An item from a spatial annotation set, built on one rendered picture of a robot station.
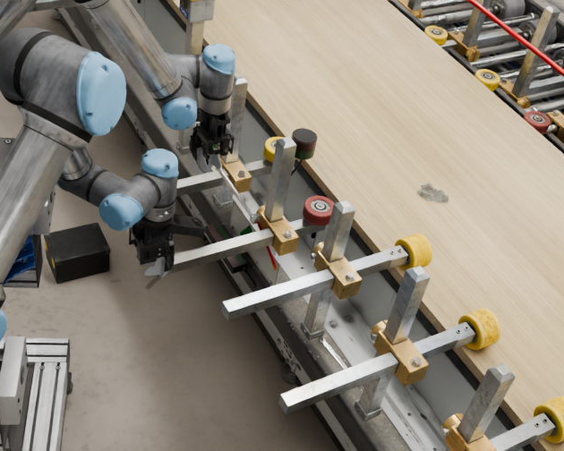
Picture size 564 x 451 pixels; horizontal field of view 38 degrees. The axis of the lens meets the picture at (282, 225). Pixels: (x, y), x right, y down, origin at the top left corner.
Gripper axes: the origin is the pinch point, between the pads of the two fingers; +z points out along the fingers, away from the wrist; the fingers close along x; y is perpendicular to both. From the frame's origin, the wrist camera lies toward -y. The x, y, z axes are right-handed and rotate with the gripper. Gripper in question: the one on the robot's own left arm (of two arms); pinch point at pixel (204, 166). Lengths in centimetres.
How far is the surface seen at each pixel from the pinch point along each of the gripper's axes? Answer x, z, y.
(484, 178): 72, 1, 28
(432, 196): 52, 0, 30
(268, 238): 6.5, 5.7, 24.2
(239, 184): 9.6, 6.7, 2.6
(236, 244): -1.9, 5.5, 23.6
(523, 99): 119, 8, -5
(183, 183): -4.4, 6.0, -1.8
